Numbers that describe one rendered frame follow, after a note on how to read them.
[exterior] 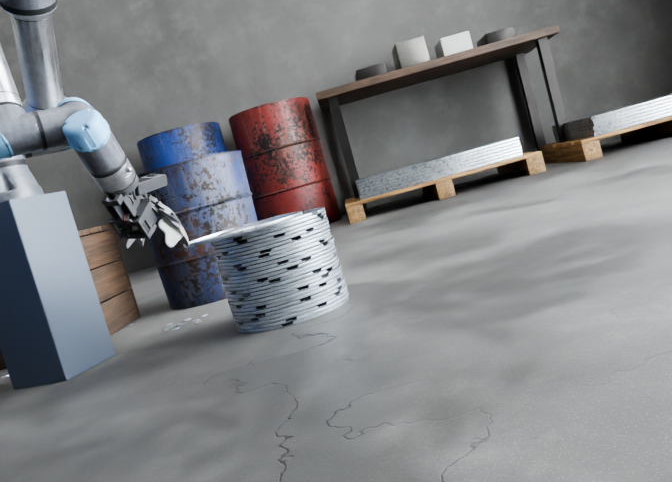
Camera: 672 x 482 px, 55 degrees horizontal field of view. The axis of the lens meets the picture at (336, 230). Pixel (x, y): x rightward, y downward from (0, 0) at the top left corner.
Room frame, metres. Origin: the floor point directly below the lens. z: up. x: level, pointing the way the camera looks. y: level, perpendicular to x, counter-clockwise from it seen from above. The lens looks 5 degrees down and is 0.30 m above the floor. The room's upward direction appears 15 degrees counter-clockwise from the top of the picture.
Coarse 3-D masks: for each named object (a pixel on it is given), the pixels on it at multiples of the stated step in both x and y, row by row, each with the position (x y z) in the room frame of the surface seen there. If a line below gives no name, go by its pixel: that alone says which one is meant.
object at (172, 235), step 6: (162, 222) 1.35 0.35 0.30; (168, 222) 1.35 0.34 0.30; (162, 228) 1.34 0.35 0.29; (168, 228) 1.35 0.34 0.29; (174, 228) 1.36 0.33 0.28; (180, 228) 1.37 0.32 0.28; (168, 234) 1.35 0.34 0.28; (174, 234) 1.36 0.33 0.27; (180, 234) 1.37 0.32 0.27; (186, 234) 1.38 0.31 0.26; (168, 240) 1.34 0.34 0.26; (174, 240) 1.35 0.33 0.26; (180, 240) 1.39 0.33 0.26; (186, 240) 1.39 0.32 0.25; (168, 246) 1.34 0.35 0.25
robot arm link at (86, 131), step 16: (80, 112) 1.20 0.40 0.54; (96, 112) 1.19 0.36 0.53; (64, 128) 1.18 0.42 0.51; (80, 128) 1.16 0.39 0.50; (96, 128) 1.17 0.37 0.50; (80, 144) 1.17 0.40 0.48; (96, 144) 1.18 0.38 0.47; (112, 144) 1.21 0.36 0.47; (96, 160) 1.20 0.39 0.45; (112, 160) 1.21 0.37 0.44; (96, 176) 1.23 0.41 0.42
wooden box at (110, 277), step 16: (96, 240) 2.12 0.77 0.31; (112, 240) 2.24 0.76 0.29; (96, 256) 2.09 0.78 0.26; (112, 256) 2.20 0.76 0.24; (96, 272) 2.06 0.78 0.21; (112, 272) 2.17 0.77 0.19; (96, 288) 2.03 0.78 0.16; (112, 288) 2.13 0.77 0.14; (128, 288) 2.25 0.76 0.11; (112, 304) 2.10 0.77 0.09; (128, 304) 2.21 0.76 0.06; (112, 320) 2.07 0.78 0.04; (128, 320) 2.18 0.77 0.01; (0, 352) 1.94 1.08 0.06; (0, 368) 1.94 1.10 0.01
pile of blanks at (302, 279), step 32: (288, 224) 1.45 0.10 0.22; (320, 224) 1.61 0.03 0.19; (224, 256) 1.48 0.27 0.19; (256, 256) 1.44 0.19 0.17; (288, 256) 1.44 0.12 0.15; (320, 256) 1.48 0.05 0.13; (224, 288) 1.54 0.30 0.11; (256, 288) 1.45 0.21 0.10; (288, 288) 1.44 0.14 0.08; (320, 288) 1.47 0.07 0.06; (256, 320) 1.47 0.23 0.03; (288, 320) 1.45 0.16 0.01
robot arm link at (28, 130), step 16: (0, 48) 1.29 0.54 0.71; (0, 64) 1.26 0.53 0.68; (0, 80) 1.24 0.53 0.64; (0, 96) 1.22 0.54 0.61; (16, 96) 1.25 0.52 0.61; (0, 112) 1.21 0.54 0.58; (16, 112) 1.22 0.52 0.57; (32, 112) 1.24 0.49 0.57; (0, 128) 1.19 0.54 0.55; (16, 128) 1.20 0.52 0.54; (32, 128) 1.21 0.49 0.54; (0, 144) 1.19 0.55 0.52; (16, 144) 1.21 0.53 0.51; (32, 144) 1.22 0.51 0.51
